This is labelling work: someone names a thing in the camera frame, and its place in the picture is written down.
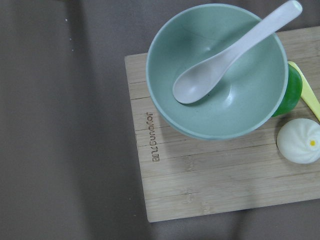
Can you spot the mint green top bowl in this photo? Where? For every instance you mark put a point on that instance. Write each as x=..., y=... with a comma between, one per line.
x=249, y=92

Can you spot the green lime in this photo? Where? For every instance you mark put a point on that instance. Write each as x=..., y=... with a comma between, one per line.
x=292, y=94

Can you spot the bamboo cutting board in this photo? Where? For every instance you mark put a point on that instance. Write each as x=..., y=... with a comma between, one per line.
x=185, y=177

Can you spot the yellow plastic knife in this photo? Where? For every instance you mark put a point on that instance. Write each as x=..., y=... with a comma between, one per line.
x=307, y=94

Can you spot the white ceramic spoon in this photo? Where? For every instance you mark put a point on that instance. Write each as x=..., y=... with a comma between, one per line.
x=197, y=81

